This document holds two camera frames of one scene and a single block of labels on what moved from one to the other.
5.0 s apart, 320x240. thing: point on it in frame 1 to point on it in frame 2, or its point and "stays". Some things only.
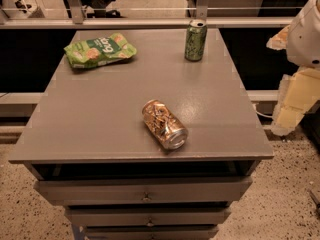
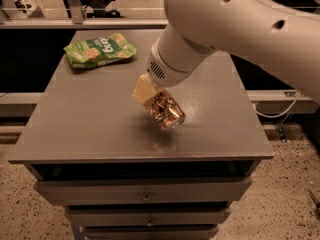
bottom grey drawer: (152, 232) stays
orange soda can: (167, 128) to (164, 109)
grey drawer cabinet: (143, 134) stays
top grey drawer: (105, 191) stays
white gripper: (305, 44) to (162, 71)
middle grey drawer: (144, 215) stays
